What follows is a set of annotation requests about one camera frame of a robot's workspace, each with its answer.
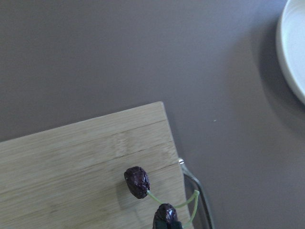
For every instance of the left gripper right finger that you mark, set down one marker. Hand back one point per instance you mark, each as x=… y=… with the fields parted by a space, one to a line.
x=176 y=225

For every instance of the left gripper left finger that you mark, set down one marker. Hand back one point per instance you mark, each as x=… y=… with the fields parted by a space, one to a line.
x=159 y=224

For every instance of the cream round plate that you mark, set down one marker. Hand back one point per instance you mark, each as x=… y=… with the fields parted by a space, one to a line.
x=290 y=46

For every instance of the wooden cutting board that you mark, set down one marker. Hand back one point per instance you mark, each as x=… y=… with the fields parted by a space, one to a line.
x=72 y=177

